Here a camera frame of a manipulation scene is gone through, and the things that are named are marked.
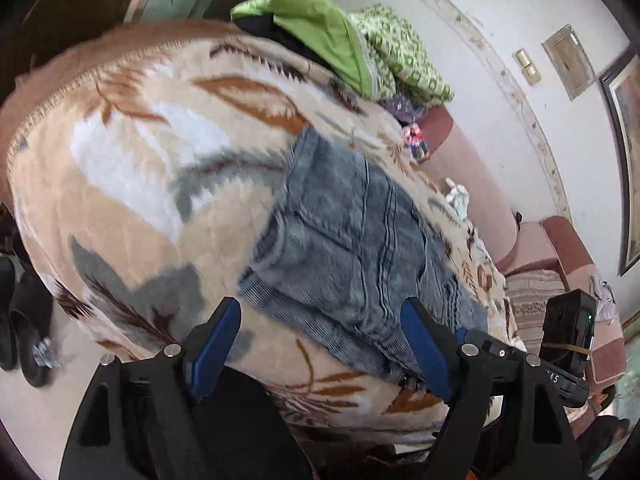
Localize white cloth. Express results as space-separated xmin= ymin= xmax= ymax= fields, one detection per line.
xmin=588 ymin=274 xmax=621 ymax=322

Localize black shoe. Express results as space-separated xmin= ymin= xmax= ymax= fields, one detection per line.
xmin=10 ymin=274 xmax=60 ymax=389

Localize purple cloth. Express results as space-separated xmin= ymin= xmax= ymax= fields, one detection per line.
xmin=382 ymin=92 xmax=427 ymax=126

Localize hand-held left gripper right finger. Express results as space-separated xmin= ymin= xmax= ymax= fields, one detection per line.
xmin=400 ymin=296 xmax=586 ymax=480

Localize grey-blue denim pants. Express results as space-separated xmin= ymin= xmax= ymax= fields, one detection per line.
xmin=237 ymin=127 xmax=494 ymax=384

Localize framed wall panel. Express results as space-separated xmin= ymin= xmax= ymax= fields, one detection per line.
xmin=541 ymin=23 xmax=597 ymax=101

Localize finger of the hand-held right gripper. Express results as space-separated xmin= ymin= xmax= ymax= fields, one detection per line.
xmin=452 ymin=327 xmax=531 ymax=362

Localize striped sofa cushion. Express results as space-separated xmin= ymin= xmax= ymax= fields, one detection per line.
xmin=504 ymin=269 xmax=572 ymax=357

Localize beige leaf-print blanket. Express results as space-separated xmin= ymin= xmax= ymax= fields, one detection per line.
xmin=5 ymin=45 xmax=527 ymax=447

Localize black cloth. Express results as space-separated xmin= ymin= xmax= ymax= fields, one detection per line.
xmin=234 ymin=13 xmax=332 ymax=69

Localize green patterned quilt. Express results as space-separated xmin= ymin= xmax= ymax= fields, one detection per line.
xmin=230 ymin=0 xmax=456 ymax=109

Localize pink quilted sofa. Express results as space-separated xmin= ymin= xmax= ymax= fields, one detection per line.
xmin=0 ymin=17 xmax=629 ymax=427

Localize framed wall picture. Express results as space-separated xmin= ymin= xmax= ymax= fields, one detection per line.
xmin=598 ymin=46 xmax=640 ymax=277

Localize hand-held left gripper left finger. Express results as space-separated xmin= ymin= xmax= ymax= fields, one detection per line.
xmin=59 ymin=296 xmax=301 ymax=480

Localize small colourful packet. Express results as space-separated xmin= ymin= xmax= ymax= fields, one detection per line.
xmin=402 ymin=123 xmax=432 ymax=164

